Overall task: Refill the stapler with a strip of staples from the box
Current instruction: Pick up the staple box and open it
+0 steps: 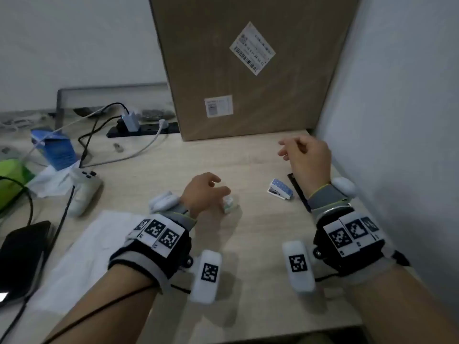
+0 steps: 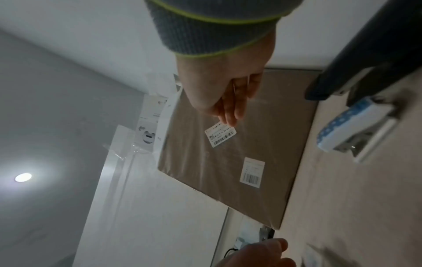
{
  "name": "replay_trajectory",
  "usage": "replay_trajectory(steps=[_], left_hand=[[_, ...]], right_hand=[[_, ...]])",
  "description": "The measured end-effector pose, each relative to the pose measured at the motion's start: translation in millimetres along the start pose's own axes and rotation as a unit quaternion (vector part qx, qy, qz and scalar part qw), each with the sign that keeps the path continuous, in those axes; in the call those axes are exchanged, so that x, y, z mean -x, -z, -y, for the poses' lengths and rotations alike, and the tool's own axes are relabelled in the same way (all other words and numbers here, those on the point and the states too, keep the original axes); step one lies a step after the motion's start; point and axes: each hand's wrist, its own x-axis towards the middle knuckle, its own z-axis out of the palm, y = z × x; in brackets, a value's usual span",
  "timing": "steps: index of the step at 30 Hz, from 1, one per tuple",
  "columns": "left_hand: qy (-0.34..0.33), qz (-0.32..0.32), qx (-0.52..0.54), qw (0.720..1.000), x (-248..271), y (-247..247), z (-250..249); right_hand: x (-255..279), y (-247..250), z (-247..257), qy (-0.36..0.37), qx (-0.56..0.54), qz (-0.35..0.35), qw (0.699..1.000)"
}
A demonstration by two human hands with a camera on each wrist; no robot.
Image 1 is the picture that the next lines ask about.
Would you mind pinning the blue dotted staples box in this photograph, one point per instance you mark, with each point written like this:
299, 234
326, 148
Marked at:
281, 186

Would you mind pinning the black stapler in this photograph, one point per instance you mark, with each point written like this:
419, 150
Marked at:
293, 179

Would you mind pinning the green tissue pack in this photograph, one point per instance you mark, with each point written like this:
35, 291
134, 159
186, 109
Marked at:
12, 175

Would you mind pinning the clear bag of grey bits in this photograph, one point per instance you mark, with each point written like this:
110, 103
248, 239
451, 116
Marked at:
157, 114

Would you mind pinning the person's left hand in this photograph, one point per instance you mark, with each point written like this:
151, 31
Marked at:
202, 191

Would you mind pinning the white paper sheet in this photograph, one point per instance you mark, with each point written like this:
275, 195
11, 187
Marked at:
82, 261

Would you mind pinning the person's right forearm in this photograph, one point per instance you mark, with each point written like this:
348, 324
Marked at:
394, 311

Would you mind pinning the blue carton box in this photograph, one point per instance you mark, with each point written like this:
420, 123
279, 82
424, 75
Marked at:
59, 154

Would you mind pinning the large brown cardboard box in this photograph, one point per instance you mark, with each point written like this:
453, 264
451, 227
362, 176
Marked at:
215, 68

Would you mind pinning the black wrist camera rig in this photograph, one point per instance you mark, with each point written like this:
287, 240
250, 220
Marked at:
358, 254
168, 254

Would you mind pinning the black power strip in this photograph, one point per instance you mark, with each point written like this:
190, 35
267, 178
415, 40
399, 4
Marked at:
150, 129

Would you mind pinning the grey wrist cuff lime trim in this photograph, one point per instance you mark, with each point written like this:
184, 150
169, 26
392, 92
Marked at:
183, 215
324, 198

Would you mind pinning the white game controller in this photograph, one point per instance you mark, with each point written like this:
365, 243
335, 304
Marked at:
82, 197

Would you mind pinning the small metal piece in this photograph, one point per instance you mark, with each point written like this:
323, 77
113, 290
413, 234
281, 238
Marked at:
118, 147

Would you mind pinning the person's right hand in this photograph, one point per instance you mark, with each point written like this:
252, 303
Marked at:
312, 161

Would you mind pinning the small white plastic part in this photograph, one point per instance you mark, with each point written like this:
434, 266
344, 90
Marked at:
229, 204

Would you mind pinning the black phone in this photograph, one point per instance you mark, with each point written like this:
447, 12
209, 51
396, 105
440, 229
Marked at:
21, 261

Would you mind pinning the white charger adapter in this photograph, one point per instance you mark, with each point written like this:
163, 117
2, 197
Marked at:
131, 121

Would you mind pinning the white tissue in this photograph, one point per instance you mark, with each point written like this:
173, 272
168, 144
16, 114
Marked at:
46, 182

